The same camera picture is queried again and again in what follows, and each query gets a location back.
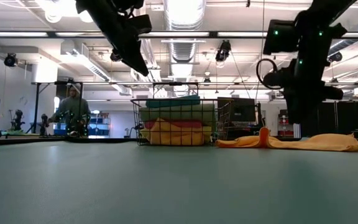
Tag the person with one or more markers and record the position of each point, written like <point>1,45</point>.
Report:
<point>71,107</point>

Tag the black ceiling camera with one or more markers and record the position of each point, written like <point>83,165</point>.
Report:
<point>114,57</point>
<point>335,56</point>
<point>223,51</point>
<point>10,59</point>

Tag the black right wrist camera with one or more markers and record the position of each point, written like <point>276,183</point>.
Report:
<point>277,79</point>

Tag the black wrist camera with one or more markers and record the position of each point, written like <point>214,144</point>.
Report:
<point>277,79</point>
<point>141,25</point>

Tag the pink microfiber towel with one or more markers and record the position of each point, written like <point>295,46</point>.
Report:
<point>191,124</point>

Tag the light green microfiber towel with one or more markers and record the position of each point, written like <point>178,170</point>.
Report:
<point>179,113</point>

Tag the black background robot arm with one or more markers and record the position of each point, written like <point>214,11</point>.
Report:
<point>73,124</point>
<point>43,124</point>
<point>17,119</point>

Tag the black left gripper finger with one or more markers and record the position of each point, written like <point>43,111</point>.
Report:
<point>134,59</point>

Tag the orange microfiber towel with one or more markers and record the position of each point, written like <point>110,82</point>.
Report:
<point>322,143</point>
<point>172,137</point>

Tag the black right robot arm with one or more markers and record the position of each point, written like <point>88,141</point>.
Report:
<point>322,12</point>

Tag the black metal rig frame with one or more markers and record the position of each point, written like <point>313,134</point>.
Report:
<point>73,140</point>

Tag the silver ceiling air duct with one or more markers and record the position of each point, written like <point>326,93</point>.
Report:
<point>183,18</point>

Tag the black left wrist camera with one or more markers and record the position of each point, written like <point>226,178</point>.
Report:
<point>141,25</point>

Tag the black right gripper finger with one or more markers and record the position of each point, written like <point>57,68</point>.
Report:
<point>303,110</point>

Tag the black background rig frame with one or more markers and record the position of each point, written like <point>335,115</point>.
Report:
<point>37,102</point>

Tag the shelf with blue bins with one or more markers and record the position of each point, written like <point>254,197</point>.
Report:
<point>99,123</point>

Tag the shelf with red bins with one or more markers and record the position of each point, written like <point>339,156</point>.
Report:
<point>285,123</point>

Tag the black room divider panels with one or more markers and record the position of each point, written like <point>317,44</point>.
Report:
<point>353,118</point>

